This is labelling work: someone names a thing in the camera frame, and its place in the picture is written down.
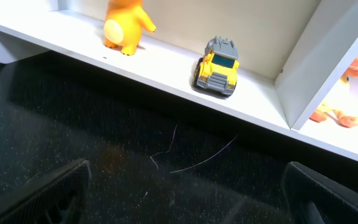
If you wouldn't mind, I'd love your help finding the orange rubber toy figure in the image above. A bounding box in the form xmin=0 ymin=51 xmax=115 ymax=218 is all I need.
xmin=103 ymin=0 xmax=157 ymax=57

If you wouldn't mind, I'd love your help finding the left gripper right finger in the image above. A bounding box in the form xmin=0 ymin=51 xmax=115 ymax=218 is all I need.
xmin=280 ymin=161 xmax=358 ymax=224

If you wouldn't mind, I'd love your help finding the white shelf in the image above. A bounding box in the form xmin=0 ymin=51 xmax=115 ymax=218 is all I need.
xmin=0 ymin=0 xmax=358 ymax=169

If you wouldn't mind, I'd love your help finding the grey and yellow toy truck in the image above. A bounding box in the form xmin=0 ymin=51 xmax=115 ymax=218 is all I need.
xmin=192 ymin=35 xmax=241 ymax=98

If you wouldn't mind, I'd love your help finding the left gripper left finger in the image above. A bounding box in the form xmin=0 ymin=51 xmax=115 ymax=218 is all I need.
xmin=0 ymin=157 xmax=93 ymax=224

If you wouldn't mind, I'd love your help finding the yellow plush duck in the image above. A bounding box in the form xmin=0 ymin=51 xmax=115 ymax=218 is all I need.
xmin=308 ymin=54 xmax=358 ymax=129

